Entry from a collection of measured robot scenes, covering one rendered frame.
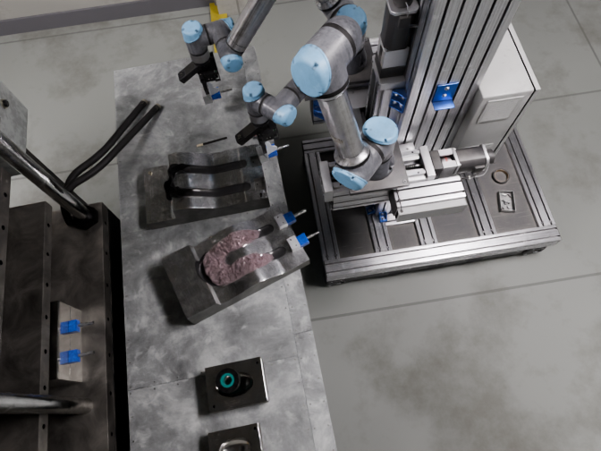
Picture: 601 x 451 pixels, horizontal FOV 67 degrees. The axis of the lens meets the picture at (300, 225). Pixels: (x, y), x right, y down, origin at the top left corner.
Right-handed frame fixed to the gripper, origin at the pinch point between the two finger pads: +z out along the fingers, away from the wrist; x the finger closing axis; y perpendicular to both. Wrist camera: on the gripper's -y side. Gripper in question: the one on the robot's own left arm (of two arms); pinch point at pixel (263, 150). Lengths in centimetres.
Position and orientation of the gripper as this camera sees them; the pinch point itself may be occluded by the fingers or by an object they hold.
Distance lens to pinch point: 187.3
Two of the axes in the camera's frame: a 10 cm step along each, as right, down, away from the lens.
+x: -3.4, -8.4, 4.3
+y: 9.4, -3.4, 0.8
